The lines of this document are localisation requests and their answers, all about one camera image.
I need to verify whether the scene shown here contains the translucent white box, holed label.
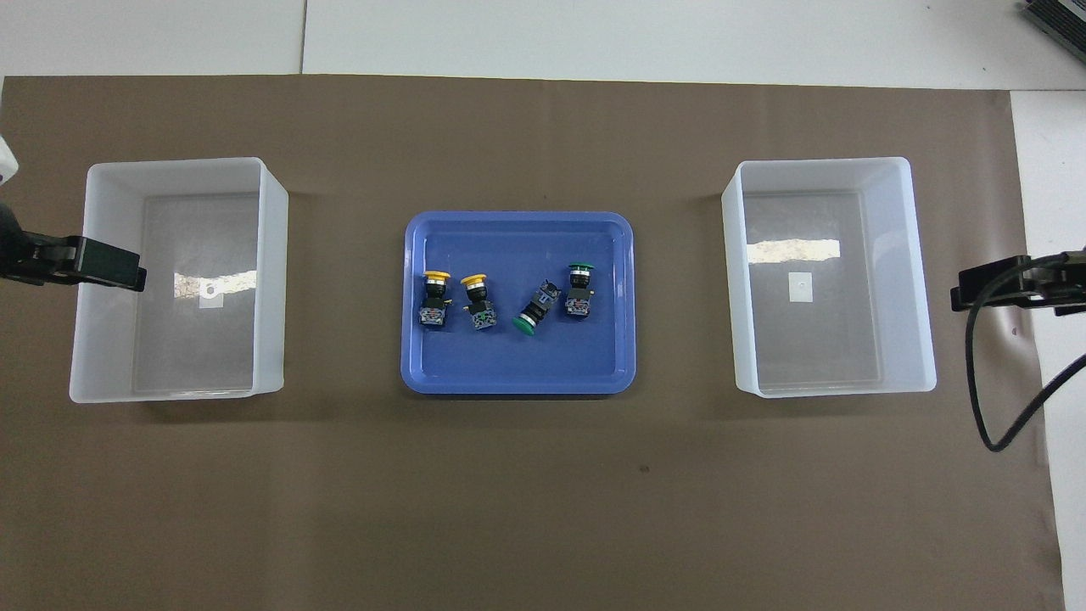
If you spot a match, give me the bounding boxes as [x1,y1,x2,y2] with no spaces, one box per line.
[70,157,289,404]

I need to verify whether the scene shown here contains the brown paper table mat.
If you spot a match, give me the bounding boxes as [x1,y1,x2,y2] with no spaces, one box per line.
[0,75,1066,611]

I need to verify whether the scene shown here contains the translucent white box, plain label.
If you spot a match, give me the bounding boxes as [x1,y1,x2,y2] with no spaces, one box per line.
[721,157,938,398]

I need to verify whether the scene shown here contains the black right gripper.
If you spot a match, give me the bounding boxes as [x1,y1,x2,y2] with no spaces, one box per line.
[949,249,1086,317]

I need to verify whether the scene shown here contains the grey finned device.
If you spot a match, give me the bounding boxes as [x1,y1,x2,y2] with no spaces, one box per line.
[1018,0,1086,57]

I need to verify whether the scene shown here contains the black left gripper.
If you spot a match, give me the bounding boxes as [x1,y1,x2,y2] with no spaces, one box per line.
[0,204,147,292]

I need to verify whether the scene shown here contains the green mushroom push button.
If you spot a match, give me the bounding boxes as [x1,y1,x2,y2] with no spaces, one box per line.
[564,263,596,321]
[513,280,563,338]

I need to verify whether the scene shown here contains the blue plastic tray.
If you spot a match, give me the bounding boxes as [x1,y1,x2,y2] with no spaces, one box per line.
[400,210,636,396]

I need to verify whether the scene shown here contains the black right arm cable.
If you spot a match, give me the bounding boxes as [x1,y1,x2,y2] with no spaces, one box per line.
[964,250,1086,453]

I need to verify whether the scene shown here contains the yellow mushroom push button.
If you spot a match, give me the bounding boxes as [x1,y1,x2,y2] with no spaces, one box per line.
[420,270,452,332]
[460,273,499,332]

